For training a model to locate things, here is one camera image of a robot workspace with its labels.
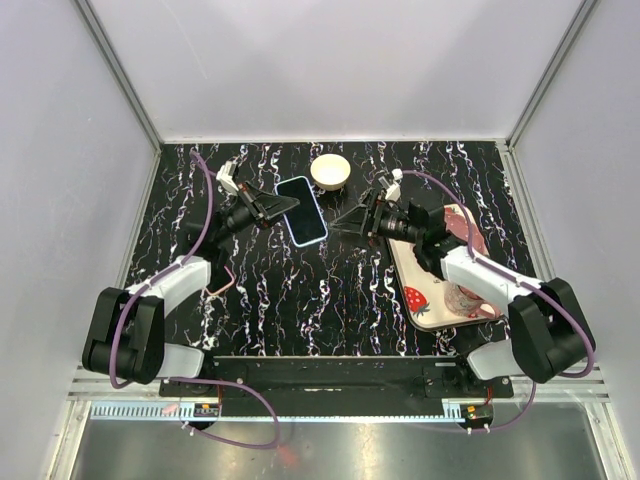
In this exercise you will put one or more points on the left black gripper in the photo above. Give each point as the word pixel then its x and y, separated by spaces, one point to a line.
pixel 272 204

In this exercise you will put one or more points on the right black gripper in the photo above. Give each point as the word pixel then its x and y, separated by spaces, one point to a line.
pixel 353 222

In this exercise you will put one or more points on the light blue phone case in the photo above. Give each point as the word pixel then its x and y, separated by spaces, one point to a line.
pixel 322 235

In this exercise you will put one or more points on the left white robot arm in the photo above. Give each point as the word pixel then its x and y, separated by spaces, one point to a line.
pixel 126 337

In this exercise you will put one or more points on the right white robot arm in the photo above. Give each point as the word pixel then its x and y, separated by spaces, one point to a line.
pixel 549 333

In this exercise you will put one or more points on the pink cased phone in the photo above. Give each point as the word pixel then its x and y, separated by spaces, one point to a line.
pixel 221 280

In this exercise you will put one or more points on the cream ceramic bowl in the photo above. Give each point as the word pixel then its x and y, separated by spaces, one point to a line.
pixel 330 172

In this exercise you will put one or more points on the strawberry pattern tray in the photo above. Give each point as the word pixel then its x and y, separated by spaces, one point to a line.
pixel 423 293

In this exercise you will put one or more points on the pink dotted plate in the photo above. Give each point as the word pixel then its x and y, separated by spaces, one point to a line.
pixel 462 224

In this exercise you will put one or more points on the pink glass mug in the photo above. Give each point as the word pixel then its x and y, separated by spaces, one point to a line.
pixel 465 303

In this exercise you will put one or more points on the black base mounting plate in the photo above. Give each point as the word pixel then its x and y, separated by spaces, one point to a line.
pixel 432 377

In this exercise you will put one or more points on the left control board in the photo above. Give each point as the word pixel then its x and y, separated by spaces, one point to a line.
pixel 206 410

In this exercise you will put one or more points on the control board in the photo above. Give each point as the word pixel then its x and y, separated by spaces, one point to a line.
pixel 206 410
pixel 482 413

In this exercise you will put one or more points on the right control board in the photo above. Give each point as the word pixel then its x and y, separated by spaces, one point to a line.
pixel 482 413

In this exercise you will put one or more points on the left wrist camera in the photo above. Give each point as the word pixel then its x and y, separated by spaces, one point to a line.
pixel 226 177

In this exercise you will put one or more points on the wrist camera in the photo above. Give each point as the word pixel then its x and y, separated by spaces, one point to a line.
pixel 390 184
pixel 226 177

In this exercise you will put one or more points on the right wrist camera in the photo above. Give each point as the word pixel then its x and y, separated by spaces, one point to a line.
pixel 390 184

